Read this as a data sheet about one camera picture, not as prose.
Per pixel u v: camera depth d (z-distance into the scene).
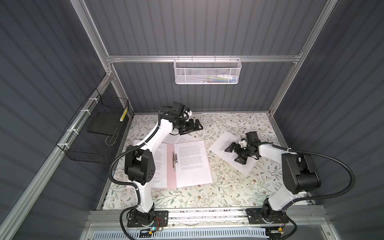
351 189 0.42
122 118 0.80
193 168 0.91
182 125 0.75
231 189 0.83
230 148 0.88
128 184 0.53
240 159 0.86
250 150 0.72
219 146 1.01
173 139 1.05
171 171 0.89
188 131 0.79
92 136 0.72
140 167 0.49
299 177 0.47
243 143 0.91
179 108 0.71
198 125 0.79
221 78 0.92
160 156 0.94
